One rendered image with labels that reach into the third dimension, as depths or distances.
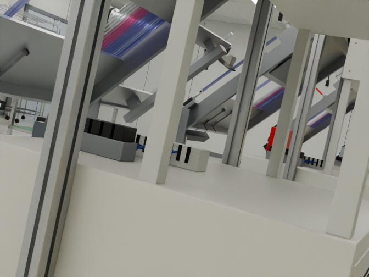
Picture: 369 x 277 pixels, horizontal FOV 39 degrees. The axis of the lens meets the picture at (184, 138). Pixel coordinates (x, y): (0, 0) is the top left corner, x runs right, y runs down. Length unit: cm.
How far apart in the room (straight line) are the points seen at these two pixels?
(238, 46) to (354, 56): 975
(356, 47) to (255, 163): 60
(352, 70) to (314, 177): 44
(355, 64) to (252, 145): 937
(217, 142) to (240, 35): 241
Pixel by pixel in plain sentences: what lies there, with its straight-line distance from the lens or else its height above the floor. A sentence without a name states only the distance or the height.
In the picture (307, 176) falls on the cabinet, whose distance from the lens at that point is 214.
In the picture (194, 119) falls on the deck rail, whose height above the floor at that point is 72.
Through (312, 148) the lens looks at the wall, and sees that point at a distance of 1113.
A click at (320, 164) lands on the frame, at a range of 245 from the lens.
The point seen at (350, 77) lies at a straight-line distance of 214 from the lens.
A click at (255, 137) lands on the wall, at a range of 1144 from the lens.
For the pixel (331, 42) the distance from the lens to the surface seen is 254.
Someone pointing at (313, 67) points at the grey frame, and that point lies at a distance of 214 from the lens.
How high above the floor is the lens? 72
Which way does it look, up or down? 2 degrees down
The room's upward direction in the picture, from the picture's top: 12 degrees clockwise
